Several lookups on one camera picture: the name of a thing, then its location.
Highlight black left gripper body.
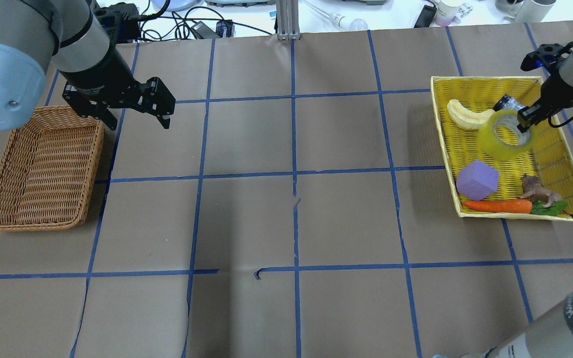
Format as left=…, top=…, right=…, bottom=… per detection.
left=61, top=60, right=145, bottom=116

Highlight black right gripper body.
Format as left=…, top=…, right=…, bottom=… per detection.
left=538, top=70, right=573, bottom=117

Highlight clear yellow tape roll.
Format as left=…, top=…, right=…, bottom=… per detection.
left=477, top=109, right=537, bottom=161

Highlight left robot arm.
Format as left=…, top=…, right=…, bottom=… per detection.
left=0, top=0, right=176, bottom=131

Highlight small black silver can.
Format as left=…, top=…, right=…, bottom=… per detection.
left=492, top=94, right=526, bottom=112

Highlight pale banana slice toy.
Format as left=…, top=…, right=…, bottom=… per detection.
left=447, top=99, right=495, bottom=131

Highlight yellow woven tray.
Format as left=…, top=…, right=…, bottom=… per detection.
left=430, top=76, right=573, bottom=222

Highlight brown toy animal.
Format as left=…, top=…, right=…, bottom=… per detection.
left=517, top=173, right=563, bottom=209

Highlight purple foam cube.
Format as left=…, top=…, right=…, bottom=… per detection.
left=456, top=159, right=500, bottom=201

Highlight brown wicker basket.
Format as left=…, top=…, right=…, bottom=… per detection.
left=0, top=105, right=105, bottom=233

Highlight orange toy carrot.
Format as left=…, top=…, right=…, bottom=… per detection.
left=462, top=198, right=570, bottom=218

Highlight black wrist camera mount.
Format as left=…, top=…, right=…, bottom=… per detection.
left=519, top=41, right=573, bottom=72

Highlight aluminium frame post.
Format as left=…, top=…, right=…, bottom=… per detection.
left=275, top=0, right=301, bottom=41

